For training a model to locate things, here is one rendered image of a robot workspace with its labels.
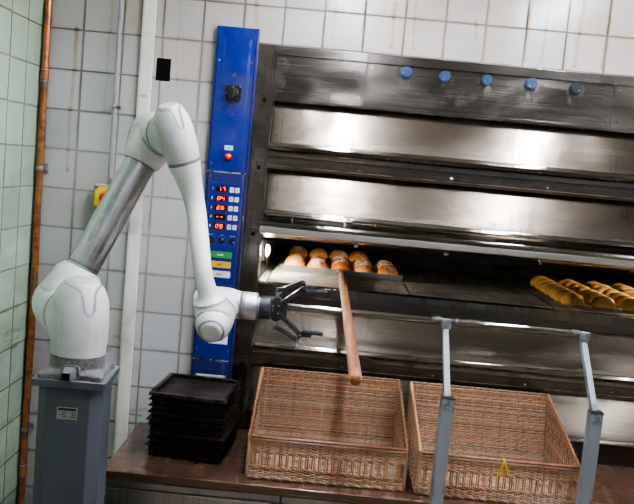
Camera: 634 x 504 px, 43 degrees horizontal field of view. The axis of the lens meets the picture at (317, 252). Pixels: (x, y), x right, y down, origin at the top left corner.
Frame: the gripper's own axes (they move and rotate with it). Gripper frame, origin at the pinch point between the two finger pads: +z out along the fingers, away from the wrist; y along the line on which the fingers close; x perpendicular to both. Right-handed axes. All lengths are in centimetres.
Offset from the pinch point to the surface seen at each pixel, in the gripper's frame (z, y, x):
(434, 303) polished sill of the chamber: 44, 2, -57
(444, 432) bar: 43, 35, 3
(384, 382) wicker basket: 28, 35, -55
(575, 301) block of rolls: 104, -2, -72
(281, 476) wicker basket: -8, 59, -9
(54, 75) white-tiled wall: -111, -72, -59
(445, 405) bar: 42.7, 25.6, 2.5
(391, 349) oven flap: 29, 22, -56
